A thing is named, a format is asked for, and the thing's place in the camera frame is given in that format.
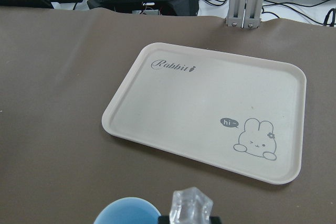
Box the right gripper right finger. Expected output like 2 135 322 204
209 216 222 224

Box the clear ice cube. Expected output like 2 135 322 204
169 187 213 223

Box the cream rabbit serving tray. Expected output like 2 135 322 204
102 42 307 185

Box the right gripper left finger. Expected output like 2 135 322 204
157 216 170 224

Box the light blue plastic cup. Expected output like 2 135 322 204
93 197 161 224

